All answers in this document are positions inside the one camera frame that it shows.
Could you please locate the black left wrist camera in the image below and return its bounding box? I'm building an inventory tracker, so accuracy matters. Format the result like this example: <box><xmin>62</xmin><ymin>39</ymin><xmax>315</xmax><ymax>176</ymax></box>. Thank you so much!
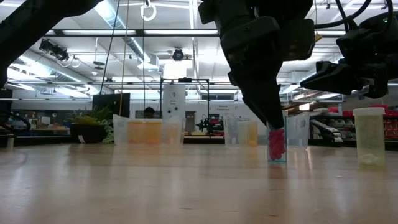
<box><xmin>281</xmin><ymin>19</ymin><xmax>315</xmax><ymax>62</ymax></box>

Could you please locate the white kiosk pillar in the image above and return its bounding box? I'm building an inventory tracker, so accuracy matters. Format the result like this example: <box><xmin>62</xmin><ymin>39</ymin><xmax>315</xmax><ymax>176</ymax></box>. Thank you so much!
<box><xmin>162</xmin><ymin>84</ymin><xmax>187</xmax><ymax>121</ymax></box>

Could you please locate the round black ceiling fixture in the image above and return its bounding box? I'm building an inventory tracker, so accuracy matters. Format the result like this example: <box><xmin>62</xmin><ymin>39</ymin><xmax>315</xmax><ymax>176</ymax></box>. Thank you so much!
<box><xmin>172</xmin><ymin>47</ymin><xmax>185</xmax><ymax>62</ymax></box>

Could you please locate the black monitor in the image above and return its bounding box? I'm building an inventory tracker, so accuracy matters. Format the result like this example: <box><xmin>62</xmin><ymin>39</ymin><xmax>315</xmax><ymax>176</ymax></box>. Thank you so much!
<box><xmin>92</xmin><ymin>93</ymin><xmax>131</xmax><ymax>118</ymax></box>

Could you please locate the orange pill bottle white cap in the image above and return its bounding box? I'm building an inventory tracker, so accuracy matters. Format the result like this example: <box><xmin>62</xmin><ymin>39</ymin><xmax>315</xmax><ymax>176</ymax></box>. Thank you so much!
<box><xmin>145</xmin><ymin>120</ymin><xmax>163</xmax><ymax>145</ymax></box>
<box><xmin>164</xmin><ymin>119</ymin><xmax>182</xmax><ymax>145</ymax></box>
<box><xmin>128</xmin><ymin>120</ymin><xmax>146</xmax><ymax>145</ymax></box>

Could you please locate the white hanging cable loop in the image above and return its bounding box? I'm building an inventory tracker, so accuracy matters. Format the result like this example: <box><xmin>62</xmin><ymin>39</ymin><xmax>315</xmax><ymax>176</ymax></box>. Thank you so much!
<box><xmin>140</xmin><ymin>0</ymin><xmax>157</xmax><ymax>22</ymax></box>

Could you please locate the large pale green pill bottle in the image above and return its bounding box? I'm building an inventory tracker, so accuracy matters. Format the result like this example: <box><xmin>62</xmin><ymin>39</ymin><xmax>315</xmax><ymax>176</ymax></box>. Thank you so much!
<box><xmin>353</xmin><ymin>107</ymin><xmax>386</xmax><ymax>167</ymax></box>

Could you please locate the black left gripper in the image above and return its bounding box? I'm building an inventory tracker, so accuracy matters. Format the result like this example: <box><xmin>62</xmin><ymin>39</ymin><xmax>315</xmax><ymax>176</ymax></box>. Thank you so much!
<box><xmin>198</xmin><ymin>0</ymin><xmax>313</xmax><ymax>130</ymax></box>

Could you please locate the black hanging cable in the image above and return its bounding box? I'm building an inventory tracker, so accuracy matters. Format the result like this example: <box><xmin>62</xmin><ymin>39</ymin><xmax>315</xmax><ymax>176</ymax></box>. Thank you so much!
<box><xmin>99</xmin><ymin>0</ymin><xmax>121</xmax><ymax>96</ymax></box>

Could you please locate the orange bottle with oblong pills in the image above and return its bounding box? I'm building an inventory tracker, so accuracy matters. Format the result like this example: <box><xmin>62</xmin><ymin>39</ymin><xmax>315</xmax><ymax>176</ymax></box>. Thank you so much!
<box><xmin>248</xmin><ymin>120</ymin><xmax>259</xmax><ymax>147</ymax></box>

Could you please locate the black ceiling spotlight cluster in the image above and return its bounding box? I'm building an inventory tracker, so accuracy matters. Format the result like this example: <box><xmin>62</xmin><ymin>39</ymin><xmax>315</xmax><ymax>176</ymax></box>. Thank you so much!
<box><xmin>39</xmin><ymin>39</ymin><xmax>70</xmax><ymax>62</ymax></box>

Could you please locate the blue bottle with pink pills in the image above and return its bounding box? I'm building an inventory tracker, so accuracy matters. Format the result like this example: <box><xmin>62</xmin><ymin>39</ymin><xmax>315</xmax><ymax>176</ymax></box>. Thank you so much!
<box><xmin>267</xmin><ymin>123</ymin><xmax>288</xmax><ymax>164</ymax></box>

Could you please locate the clear plastic bin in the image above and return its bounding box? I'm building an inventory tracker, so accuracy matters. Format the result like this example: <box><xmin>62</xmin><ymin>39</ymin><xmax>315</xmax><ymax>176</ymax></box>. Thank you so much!
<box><xmin>224</xmin><ymin>112</ymin><xmax>312</xmax><ymax>149</ymax></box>
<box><xmin>113</xmin><ymin>114</ymin><xmax>185</xmax><ymax>146</ymax></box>

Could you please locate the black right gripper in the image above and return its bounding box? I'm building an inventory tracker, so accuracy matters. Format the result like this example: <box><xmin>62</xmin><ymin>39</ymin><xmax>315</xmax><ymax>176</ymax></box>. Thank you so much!
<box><xmin>300</xmin><ymin>27</ymin><xmax>398</xmax><ymax>99</ymax></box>

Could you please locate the shelf with red bins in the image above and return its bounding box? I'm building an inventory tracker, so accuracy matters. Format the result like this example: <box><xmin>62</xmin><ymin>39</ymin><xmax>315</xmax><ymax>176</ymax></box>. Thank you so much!
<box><xmin>329</xmin><ymin>104</ymin><xmax>398</xmax><ymax>147</ymax></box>

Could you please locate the black metal frame rig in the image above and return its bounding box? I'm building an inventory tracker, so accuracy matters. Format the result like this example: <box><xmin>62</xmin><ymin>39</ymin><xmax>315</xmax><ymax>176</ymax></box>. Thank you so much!
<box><xmin>160</xmin><ymin>77</ymin><xmax>210</xmax><ymax>119</ymax></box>

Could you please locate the green potted plant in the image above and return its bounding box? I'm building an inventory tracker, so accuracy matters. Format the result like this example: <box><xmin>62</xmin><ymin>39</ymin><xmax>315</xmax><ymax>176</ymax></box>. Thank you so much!
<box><xmin>67</xmin><ymin>105</ymin><xmax>115</xmax><ymax>145</ymax></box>

